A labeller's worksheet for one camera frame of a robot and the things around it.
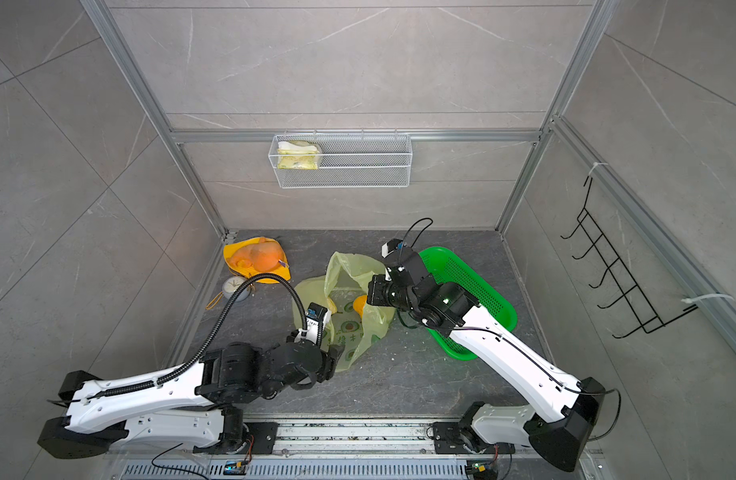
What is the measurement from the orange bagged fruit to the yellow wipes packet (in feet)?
1.04

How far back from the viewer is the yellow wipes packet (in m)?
0.87

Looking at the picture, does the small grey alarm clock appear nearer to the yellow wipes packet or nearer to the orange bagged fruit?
the orange bagged fruit

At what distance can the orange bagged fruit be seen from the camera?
1033 mm

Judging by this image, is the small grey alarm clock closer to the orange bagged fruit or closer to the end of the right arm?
the orange bagged fruit

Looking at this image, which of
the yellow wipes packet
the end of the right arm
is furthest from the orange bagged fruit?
the end of the right arm

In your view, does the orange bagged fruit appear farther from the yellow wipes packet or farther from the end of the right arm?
the end of the right arm
